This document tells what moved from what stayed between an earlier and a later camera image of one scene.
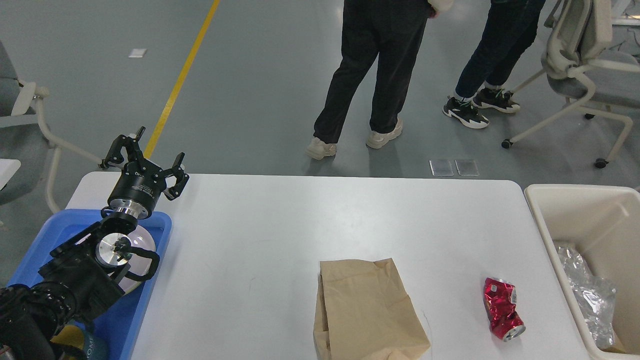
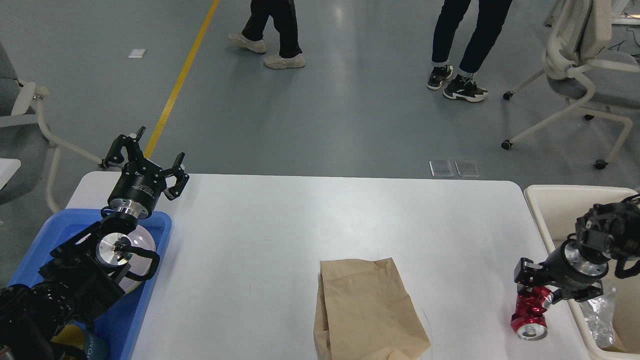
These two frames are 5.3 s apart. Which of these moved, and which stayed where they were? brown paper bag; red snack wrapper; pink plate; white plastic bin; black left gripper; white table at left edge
Moved: red snack wrapper
Stayed: pink plate; white plastic bin; black left gripper; white table at left edge; brown paper bag
